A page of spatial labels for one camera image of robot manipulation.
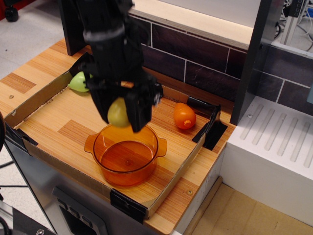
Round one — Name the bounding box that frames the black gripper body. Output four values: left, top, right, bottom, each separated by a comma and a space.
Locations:
81, 26, 163, 105

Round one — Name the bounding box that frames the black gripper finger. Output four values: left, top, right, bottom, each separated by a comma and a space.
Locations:
124, 89, 155, 133
90, 87, 122, 123

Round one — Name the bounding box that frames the yellow toy potato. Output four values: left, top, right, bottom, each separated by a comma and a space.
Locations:
108, 97, 130, 128

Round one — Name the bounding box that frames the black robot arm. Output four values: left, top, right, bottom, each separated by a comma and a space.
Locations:
74, 0, 163, 132

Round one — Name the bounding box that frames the orange transparent plastic pot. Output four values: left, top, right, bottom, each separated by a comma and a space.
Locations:
85, 125, 167, 187

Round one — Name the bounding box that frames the cardboard fence with black tape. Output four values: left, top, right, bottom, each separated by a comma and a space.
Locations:
4, 51, 228, 225

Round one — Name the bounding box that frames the green toy pear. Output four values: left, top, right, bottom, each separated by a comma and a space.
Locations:
68, 71, 89, 93

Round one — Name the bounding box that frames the orange toy carrot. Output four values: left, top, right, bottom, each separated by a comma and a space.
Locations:
174, 103, 197, 130

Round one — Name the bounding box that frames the black caster wheel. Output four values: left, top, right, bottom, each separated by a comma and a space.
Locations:
4, 6, 19, 22

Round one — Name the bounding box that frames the toy oven control panel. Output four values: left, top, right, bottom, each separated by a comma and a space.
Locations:
52, 188, 108, 235

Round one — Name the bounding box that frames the white toy sink drainboard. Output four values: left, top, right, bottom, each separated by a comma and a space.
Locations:
220, 97, 313, 225

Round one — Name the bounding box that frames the dark grey cabinet post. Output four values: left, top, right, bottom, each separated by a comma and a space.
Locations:
230, 0, 284, 125

